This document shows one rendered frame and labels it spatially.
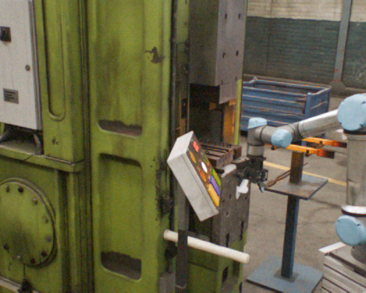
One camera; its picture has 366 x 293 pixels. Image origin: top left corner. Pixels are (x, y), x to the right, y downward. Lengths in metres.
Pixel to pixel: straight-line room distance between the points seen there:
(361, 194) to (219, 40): 1.01
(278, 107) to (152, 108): 4.28
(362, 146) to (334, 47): 8.85
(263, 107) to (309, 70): 4.44
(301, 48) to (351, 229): 9.22
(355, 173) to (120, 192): 1.26
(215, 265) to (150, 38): 1.24
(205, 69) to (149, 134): 0.42
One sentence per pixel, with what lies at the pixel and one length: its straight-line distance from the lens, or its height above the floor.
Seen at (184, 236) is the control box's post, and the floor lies 0.77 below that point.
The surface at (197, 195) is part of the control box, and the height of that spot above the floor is 1.03.
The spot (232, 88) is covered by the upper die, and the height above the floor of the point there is 1.33.
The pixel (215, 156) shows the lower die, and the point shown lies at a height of 0.98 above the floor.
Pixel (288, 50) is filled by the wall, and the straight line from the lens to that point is 11.07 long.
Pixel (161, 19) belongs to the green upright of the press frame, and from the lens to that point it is 2.20.
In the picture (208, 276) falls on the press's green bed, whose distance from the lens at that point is 2.77.
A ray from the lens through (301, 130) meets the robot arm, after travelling 2.06.
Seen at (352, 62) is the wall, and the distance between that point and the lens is 10.45.
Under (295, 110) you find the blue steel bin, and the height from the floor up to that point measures 0.48.
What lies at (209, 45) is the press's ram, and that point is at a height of 1.55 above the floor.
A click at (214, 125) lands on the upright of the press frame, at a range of 2.88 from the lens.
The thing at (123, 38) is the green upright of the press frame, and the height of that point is 1.57.
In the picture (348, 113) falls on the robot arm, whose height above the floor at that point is 1.40.
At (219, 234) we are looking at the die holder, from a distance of 2.61.
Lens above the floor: 1.75
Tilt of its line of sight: 17 degrees down
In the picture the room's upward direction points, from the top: 2 degrees clockwise
